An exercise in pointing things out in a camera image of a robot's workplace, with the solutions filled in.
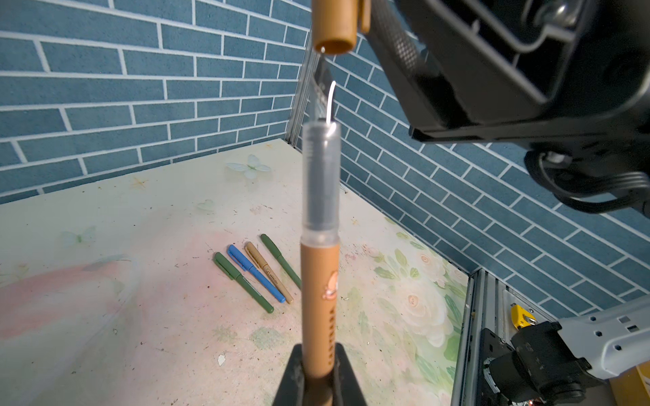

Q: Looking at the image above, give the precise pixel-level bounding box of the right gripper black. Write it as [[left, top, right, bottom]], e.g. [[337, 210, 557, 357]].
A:
[[366, 1, 649, 145]]

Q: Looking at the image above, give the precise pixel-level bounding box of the yellow tape measure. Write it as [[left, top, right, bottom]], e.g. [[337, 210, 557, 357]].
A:
[[511, 304, 537, 330]]

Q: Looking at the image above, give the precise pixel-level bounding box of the brown pen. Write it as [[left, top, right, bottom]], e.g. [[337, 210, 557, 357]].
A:
[[245, 242, 294, 304], [301, 55, 341, 405]]

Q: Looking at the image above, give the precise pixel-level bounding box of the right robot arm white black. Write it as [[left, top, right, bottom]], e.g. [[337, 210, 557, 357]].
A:
[[346, 1, 649, 404]]

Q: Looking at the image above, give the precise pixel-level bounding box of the blue pen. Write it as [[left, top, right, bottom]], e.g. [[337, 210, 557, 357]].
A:
[[227, 245, 286, 303]]

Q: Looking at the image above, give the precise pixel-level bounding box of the light green pen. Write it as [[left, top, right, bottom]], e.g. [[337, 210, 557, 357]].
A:
[[213, 252, 274, 314]]

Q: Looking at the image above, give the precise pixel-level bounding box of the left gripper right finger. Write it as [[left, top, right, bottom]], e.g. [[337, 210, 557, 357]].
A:
[[332, 344, 367, 406]]

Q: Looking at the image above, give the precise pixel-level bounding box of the dark green pen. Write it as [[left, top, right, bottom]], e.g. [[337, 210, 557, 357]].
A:
[[260, 233, 302, 289]]

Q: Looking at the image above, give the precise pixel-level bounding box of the aluminium rail frame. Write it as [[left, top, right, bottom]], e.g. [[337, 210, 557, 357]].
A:
[[451, 269, 555, 405]]

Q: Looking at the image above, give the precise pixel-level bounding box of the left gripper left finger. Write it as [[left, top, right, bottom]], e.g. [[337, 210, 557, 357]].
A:
[[272, 344, 305, 406]]

